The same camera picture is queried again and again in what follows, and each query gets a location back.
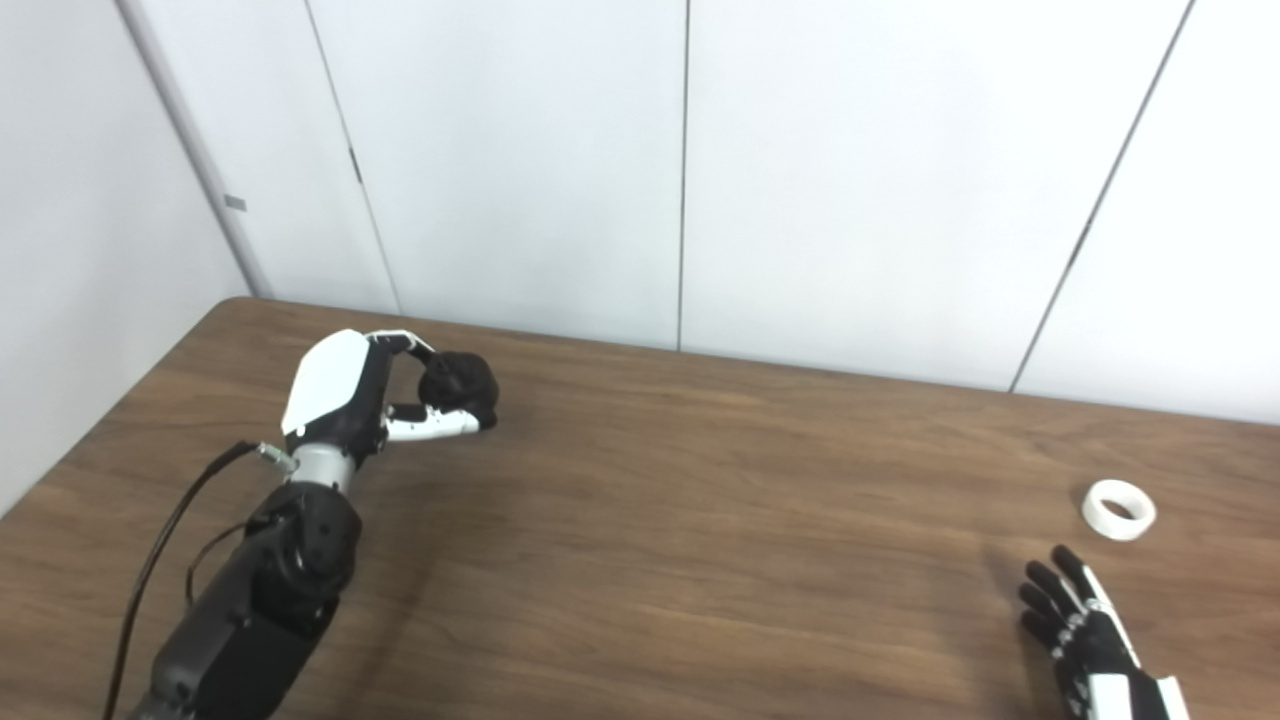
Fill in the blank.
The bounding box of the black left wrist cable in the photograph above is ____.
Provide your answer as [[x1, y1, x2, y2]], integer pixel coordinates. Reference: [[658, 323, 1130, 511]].
[[103, 441, 299, 720]]

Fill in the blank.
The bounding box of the white plastic ring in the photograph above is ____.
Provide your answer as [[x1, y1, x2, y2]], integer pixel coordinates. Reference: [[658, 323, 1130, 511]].
[[1083, 479, 1158, 542]]

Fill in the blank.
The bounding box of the grey wall corner trim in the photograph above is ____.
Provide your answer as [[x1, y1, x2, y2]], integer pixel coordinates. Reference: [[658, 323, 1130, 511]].
[[115, 0, 273, 299]]

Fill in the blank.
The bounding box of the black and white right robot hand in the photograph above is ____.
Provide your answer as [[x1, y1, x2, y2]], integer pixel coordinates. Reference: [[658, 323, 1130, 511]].
[[1018, 545, 1191, 720]]

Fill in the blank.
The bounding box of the round black plastic part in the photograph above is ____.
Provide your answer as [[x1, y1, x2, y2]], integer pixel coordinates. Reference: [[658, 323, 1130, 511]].
[[418, 352, 500, 431]]

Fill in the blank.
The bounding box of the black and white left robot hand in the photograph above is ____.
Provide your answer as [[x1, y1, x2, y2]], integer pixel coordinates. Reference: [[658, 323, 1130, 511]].
[[281, 329, 498, 463]]

